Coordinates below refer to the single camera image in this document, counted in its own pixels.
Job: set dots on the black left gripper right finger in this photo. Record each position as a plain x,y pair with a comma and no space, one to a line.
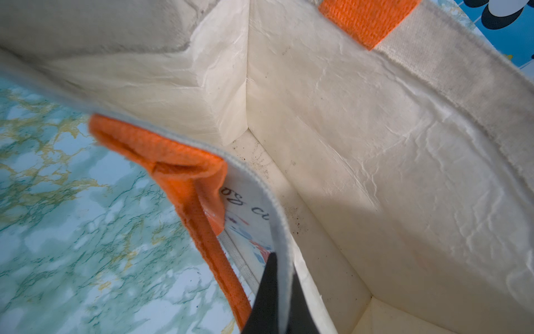
300,319

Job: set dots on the beige canvas tote bag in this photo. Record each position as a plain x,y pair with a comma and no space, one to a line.
154,153

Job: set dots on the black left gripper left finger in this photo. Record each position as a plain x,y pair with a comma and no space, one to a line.
264,316

